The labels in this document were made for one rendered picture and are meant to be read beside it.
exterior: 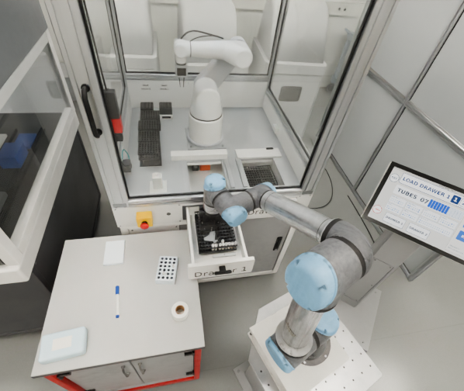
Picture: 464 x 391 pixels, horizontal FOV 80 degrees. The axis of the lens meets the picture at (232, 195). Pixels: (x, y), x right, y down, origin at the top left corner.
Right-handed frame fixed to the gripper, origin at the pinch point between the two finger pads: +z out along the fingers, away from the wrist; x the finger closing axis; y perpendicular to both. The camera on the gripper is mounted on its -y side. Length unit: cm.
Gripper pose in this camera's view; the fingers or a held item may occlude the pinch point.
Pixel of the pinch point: (215, 237)
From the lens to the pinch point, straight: 122.9
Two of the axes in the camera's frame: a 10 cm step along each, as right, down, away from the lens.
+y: -9.8, 0.7, -2.0
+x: 1.9, 7.3, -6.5
